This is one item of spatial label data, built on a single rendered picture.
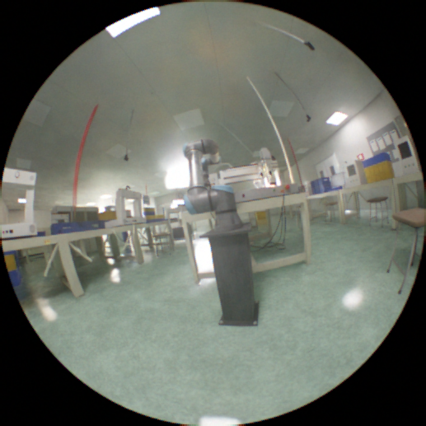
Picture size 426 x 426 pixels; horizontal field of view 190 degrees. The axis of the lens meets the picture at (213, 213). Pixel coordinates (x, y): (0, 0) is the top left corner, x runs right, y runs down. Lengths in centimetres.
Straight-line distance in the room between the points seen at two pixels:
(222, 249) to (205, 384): 68
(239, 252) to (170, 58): 233
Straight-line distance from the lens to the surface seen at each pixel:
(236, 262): 63
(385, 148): 458
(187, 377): 75
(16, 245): 175
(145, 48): 220
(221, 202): 62
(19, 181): 189
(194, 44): 218
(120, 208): 247
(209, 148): 89
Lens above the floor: 69
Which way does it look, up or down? 1 degrees up
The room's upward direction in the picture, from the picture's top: 10 degrees counter-clockwise
